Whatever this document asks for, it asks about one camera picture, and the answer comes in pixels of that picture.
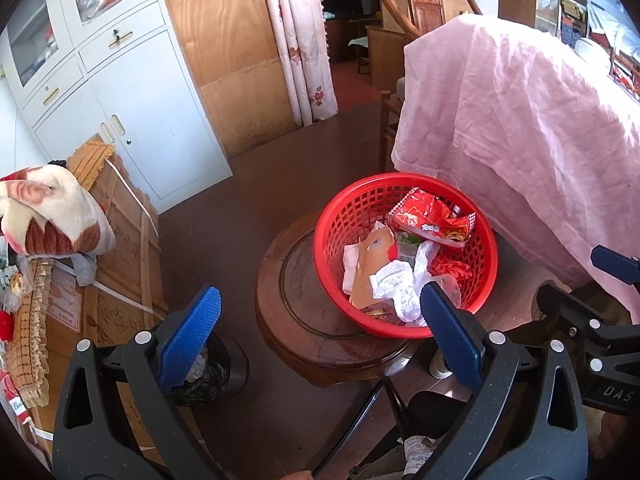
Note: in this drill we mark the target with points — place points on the plywood door panel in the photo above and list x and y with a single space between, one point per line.
225 60

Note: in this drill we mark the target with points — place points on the round wooden stool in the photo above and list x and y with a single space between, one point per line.
300 310

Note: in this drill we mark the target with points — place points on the orange red mesh pompom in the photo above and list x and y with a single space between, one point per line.
450 266

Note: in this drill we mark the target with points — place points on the white ceramic lidded jar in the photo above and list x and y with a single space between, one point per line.
590 52

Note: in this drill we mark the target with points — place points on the woven bamboo mat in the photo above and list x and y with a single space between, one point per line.
30 335

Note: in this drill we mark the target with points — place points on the black bin with bag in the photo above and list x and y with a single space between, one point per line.
215 365

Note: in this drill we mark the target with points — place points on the clear plastic cup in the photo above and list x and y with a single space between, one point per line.
407 245

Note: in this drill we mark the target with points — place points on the white tape roll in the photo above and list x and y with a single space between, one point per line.
440 362

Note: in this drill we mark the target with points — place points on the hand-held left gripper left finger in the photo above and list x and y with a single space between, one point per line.
190 330

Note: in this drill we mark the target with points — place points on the pink floral curtain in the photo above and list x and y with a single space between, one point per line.
300 35

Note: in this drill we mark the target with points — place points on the white plastic bag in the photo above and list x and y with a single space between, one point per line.
395 280

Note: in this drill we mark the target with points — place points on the cream brown printed blanket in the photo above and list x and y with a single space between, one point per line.
60 210

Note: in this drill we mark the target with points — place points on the black folding stool frame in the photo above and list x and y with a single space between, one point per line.
348 427

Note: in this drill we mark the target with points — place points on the person's olive trouser leg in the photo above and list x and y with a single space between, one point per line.
610 305

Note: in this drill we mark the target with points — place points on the pink tablecloth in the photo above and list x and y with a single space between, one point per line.
525 135

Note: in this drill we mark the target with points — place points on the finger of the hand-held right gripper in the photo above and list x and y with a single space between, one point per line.
565 307
617 265

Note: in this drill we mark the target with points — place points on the red snack bag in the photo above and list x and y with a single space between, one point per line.
425 215

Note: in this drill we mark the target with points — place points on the red plastic basket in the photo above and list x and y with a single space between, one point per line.
350 200

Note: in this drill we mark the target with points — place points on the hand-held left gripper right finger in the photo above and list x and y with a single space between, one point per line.
452 340

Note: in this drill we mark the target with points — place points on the white metal cabinet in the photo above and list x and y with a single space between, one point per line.
150 110

